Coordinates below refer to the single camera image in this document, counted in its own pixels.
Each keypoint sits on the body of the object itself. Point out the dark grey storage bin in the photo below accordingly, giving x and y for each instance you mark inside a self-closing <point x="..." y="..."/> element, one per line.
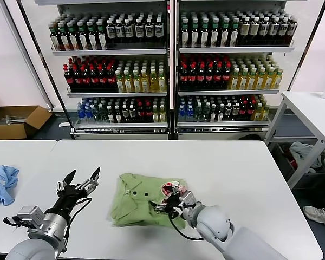
<point x="276" y="155"/>

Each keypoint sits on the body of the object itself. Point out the white sneaker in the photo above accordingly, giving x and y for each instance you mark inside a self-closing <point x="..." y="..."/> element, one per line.
<point x="317" y="214"/>

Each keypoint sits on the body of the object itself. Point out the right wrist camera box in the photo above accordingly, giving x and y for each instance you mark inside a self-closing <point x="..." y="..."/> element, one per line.
<point x="188" y="197"/>

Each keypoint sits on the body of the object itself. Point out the red garment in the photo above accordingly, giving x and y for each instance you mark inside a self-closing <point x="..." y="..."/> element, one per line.
<point x="288" y="158"/>

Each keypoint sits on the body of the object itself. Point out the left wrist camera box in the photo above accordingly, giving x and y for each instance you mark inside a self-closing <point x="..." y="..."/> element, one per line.
<point x="29" y="214"/>

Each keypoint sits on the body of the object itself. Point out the white beverage shelf unit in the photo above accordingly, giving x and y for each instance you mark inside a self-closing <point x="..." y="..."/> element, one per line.
<point x="231" y="50"/>
<point x="109" y="52"/>

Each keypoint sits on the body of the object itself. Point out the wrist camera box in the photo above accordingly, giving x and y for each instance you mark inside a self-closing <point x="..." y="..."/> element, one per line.
<point x="29" y="214"/>
<point x="188" y="197"/>

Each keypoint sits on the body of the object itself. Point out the crumpled light blue garment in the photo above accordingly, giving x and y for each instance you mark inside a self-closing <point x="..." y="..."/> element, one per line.
<point x="5" y="176"/>

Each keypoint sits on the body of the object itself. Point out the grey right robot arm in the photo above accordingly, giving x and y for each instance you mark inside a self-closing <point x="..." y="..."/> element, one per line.
<point x="214" y="222"/>

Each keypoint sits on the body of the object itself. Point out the green polo shirt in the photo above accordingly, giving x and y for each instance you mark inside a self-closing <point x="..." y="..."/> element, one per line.
<point x="132" y="208"/>

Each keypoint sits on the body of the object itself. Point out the white side table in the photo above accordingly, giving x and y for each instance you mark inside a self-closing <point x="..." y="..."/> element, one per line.
<point x="304" y="113"/>

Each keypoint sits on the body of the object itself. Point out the brown cardboard box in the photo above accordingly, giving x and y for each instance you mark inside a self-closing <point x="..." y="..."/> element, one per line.
<point x="7" y="132"/>

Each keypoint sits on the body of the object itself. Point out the white label dark drink bottle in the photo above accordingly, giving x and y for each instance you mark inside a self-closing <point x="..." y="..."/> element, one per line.
<point x="272" y="29"/>
<point x="292" y="29"/>
<point x="263" y="29"/>
<point x="282" y="29"/>
<point x="148" y="31"/>
<point x="158" y="31"/>
<point x="138" y="31"/>
<point x="128" y="31"/>
<point x="119" y="32"/>
<point x="111" y="32"/>

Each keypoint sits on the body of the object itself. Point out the beige label dark drink bottle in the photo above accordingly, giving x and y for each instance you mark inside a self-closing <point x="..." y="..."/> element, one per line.
<point x="243" y="29"/>
<point x="253" y="29"/>

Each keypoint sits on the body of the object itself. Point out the grey metal parts bundle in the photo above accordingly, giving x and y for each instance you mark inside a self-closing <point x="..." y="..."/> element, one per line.
<point x="9" y="119"/>

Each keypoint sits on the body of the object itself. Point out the glass cabinet door black frame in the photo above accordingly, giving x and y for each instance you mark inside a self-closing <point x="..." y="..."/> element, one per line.
<point x="33" y="54"/>
<point x="312" y="54"/>

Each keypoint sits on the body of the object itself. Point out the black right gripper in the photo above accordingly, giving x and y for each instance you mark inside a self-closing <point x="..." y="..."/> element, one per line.
<point x="174" y="204"/>

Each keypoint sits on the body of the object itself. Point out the red cap cola bottle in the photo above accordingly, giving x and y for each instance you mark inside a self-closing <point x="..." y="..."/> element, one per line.
<point x="94" y="80"/>
<point x="218" y="78"/>
<point x="192" y="78"/>
<point x="201" y="78"/>
<point x="85" y="80"/>
<point x="69" y="80"/>
<point x="102" y="80"/>
<point x="209" y="78"/>
<point x="184" y="78"/>
<point x="226" y="78"/>
<point x="111" y="80"/>
<point x="77" y="80"/>

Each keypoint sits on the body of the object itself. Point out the pale grey garment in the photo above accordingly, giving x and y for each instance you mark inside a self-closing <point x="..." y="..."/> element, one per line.
<point x="302" y="151"/>

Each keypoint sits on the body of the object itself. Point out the green cap dark tea bottle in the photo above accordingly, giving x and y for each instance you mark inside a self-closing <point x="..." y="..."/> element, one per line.
<point x="185" y="37"/>
<point x="100" y="39"/>
<point x="71" y="39"/>
<point x="234" y="37"/>
<point x="214" y="37"/>
<point x="194" y="37"/>
<point x="54" y="40"/>
<point x="204" y="37"/>
<point x="81" y="39"/>
<point x="90" y="39"/>
<point x="62" y="40"/>
<point x="224" y="37"/>

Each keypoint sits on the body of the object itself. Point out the yellow juice bottle white cap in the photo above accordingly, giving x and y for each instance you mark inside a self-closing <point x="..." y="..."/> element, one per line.
<point x="136" y="84"/>
<point x="243" y="82"/>
<point x="261" y="82"/>
<point x="234" y="82"/>
<point x="270" y="82"/>
<point x="127" y="84"/>
<point x="119" y="84"/>
<point x="278" y="82"/>
<point x="145" y="84"/>
<point x="252" y="82"/>
<point x="161" y="83"/>
<point x="153" y="83"/>

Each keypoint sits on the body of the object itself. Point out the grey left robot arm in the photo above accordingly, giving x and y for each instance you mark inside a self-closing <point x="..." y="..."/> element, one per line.
<point x="48" y="224"/>

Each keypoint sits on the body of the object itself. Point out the blue sports drink bottle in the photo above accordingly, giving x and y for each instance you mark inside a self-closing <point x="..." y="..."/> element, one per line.
<point x="88" y="113"/>
<point x="181" y="112"/>
<point x="81" y="113"/>
<point x="189" y="112"/>

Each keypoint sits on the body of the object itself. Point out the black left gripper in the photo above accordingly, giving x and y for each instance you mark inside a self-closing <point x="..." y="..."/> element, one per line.
<point x="66" y="197"/>

